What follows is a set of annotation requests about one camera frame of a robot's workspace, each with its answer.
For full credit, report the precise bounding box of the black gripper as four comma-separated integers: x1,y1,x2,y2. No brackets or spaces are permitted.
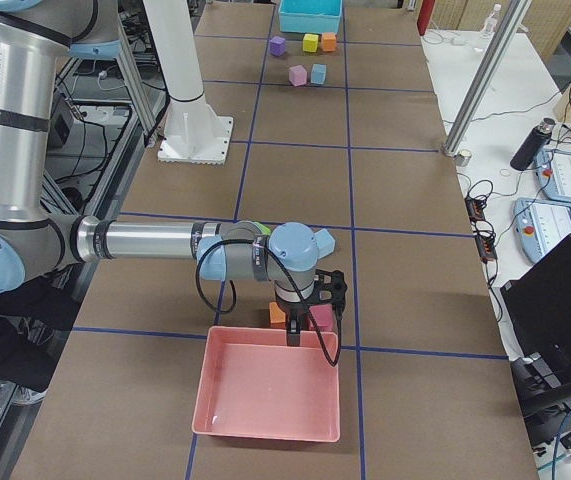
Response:
284,301,312,347

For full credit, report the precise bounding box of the light blue foam block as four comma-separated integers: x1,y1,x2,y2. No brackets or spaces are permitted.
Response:
314,229,336,259

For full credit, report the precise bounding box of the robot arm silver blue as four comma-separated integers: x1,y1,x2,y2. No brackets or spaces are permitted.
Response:
0,1,339,346

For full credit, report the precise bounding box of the orange block near pink tray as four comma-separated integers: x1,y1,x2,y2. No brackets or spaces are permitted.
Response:
269,302,286,329

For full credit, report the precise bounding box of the magenta block near pink tray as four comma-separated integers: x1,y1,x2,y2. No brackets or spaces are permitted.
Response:
310,304,335,332

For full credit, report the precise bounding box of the pink plastic tray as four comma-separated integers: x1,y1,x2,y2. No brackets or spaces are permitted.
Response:
192,326,341,443

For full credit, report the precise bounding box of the green foam block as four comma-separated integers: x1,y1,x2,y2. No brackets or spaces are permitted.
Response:
255,222,271,235

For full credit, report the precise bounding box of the small metal cylinder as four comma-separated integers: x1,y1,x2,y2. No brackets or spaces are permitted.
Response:
454,149,472,168

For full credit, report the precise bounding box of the lilac pink foam block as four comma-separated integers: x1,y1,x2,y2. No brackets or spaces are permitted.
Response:
288,65,307,87

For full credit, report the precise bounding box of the black laptop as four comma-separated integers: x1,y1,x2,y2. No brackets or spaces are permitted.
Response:
499,232,571,371

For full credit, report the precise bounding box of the teach pendant near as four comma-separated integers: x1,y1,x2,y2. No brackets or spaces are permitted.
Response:
514,198,571,263

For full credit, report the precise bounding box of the teach pendant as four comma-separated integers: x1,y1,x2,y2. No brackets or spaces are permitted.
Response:
514,198,571,263
534,148,571,204

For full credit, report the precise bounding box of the dark purple block near bin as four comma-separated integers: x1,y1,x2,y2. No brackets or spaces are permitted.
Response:
269,35,286,57

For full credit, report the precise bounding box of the orange block near bin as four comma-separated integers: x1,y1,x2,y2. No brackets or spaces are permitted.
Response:
320,32,337,53

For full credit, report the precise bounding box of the yellow foam block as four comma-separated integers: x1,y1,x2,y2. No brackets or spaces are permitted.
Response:
302,33,319,53

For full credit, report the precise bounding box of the black water bottle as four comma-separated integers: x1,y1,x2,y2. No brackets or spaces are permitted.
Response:
510,117,556,171

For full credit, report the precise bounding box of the blue plastic bin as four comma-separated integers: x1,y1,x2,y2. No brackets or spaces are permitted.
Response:
278,0,343,34

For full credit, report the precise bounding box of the teach pendant far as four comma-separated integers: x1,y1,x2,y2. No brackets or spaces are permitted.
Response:
534,148,571,204

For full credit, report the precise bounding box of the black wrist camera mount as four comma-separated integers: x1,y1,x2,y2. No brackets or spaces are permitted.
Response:
311,269,348,321

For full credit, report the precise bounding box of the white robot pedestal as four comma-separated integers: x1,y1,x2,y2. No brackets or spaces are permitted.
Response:
144,0,234,165

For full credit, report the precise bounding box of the aluminium frame post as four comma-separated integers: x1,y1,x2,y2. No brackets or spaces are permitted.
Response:
442,0,532,157

